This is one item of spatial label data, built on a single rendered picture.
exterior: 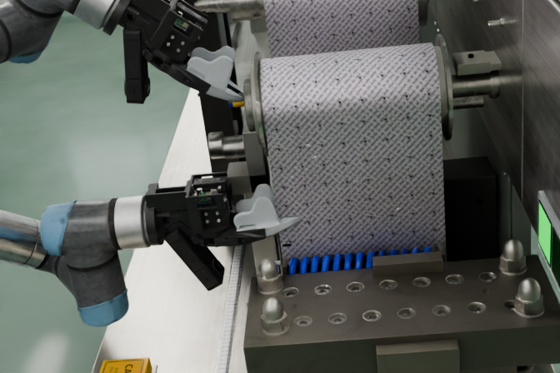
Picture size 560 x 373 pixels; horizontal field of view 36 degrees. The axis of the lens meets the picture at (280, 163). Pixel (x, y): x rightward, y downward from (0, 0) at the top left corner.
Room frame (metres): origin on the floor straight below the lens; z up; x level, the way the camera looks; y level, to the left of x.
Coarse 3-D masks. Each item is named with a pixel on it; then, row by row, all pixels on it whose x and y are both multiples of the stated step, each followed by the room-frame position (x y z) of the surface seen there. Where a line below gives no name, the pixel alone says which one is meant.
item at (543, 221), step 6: (540, 204) 0.83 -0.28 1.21; (540, 210) 0.83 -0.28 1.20; (540, 216) 0.83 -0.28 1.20; (546, 216) 0.81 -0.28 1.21; (540, 222) 0.83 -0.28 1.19; (546, 222) 0.81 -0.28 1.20; (540, 228) 0.83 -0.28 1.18; (546, 228) 0.81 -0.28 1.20; (540, 234) 0.83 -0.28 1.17; (546, 234) 0.80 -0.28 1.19; (540, 240) 0.83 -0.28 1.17; (546, 240) 0.80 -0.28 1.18; (546, 246) 0.80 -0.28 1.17; (546, 252) 0.80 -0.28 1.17
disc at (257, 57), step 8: (256, 56) 1.13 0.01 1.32; (256, 64) 1.11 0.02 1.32; (256, 72) 1.10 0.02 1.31; (256, 80) 1.09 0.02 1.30; (256, 88) 1.08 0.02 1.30; (256, 96) 1.08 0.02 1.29; (256, 104) 1.07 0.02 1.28; (264, 136) 1.08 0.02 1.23; (264, 144) 1.07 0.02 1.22; (264, 152) 1.08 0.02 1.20
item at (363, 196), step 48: (384, 144) 1.06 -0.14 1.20; (432, 144) 1.06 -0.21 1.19; (288, 192) 1.07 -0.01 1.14; (336, 192) 1.07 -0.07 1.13; (384, 192) 1.06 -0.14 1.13; (432, 192) 1.06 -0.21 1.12; (288, 240) 1.07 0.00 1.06; (336, 240) 1.07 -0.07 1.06; (384, 240) 1.06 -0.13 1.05; (432, 240) 1.06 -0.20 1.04
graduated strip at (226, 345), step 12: (240, 252) 1.33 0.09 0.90; (240, 264) 1.29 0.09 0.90; (240, 276) 1.25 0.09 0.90; (228, 288) 1.22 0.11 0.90; (240, 288) 1.21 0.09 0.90; (228, 300) 1.18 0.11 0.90; (228, 312) 1.15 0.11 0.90; (228, 324) 1.12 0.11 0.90; (228, 336) 1.09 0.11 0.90; (228, 348) 1.06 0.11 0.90; (228, 360) 1.03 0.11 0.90; (216, 372) 1.00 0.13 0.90; (228, 372) 1.00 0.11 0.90
